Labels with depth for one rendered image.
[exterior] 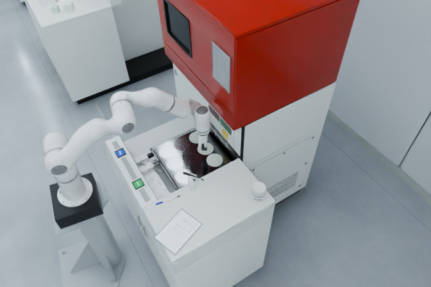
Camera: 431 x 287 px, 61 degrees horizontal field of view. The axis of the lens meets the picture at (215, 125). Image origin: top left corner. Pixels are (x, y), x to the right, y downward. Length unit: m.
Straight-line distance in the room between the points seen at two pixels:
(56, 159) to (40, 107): 2.43
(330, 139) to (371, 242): 1.03
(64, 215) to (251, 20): 1.40
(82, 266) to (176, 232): 1.23
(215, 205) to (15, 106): 2.92
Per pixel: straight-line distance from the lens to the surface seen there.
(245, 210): 1.99
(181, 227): 1.95
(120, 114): 1.75
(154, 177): 2.23
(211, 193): 2.04
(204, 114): 1.95
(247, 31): 1.60
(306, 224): 3.10
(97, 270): 3.01
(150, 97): 1.75
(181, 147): 2.32
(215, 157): 2.26
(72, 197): 2.19
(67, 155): 1.87
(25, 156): 3.86
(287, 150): 2.50
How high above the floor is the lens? 2.69
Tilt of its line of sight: 48 degrees down
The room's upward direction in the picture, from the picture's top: 1 degrees counter-clockwise
